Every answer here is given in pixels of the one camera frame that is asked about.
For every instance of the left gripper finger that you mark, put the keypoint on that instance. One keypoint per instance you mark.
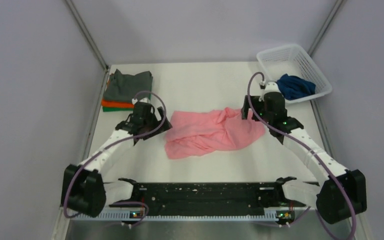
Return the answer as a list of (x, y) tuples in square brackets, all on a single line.
[(141, 137), (166, 125)]

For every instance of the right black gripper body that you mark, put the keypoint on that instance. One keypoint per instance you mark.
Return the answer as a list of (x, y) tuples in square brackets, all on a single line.
[(259, 107)]

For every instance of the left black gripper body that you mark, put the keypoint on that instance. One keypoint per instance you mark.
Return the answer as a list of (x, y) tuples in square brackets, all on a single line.
[(151, 123)]

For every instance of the pink t shirt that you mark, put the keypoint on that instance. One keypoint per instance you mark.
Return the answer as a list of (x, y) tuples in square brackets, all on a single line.
[(200, 133)]

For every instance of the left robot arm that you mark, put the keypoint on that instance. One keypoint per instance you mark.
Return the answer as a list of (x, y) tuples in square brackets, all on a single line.
[(83, 189)]

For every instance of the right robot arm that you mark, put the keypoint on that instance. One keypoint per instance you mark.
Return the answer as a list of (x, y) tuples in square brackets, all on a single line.
[(339, 193)]

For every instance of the crumpled blue t shirt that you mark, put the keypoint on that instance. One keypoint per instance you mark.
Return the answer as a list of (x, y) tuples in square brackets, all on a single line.
[(293, 87)]

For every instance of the folded grey t shirt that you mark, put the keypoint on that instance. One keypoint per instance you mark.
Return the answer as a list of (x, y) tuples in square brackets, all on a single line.
[(123, 87)]

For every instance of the folded orange t shirt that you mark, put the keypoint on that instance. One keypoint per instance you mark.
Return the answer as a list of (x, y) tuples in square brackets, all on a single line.
[(117, 104)]

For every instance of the white plastic basket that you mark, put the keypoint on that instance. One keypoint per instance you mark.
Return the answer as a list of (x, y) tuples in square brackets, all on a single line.
[(293, 60)]

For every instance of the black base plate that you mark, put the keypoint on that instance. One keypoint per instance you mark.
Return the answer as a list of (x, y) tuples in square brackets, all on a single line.
[(210, 199)]

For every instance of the white slotted cable duct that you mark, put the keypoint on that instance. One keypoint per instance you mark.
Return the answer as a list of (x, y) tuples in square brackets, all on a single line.
[(127, 216)]

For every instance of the right aluminium frame post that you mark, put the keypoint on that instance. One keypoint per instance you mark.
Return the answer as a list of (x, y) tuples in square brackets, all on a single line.
[(326, 25)]

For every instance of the aluminium frame post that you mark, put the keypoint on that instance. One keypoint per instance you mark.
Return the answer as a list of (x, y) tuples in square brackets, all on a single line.
[(86, 33), (326, 25)]

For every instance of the left aluminium frame post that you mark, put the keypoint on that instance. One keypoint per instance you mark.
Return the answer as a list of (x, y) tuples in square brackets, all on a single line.
[(86, 33)]

